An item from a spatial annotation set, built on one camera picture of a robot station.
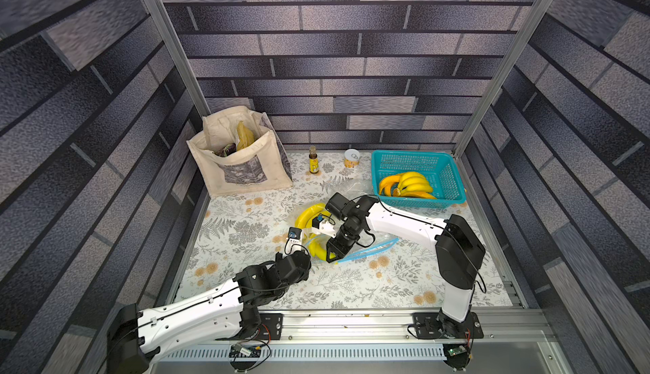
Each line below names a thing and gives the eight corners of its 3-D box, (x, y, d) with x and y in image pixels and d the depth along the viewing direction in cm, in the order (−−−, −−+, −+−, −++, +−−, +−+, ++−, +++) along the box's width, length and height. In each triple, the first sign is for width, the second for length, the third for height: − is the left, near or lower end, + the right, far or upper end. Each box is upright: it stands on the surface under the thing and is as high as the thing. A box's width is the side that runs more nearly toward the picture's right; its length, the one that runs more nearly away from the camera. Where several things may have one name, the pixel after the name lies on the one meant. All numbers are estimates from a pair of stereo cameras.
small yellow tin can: (344, 167, 115) (344, 162, 112) (343, 154, 120) (343, 148, 117) (359, 167, 115) (360, 162, 112) (358, 154, 120) (359, 148, 117)
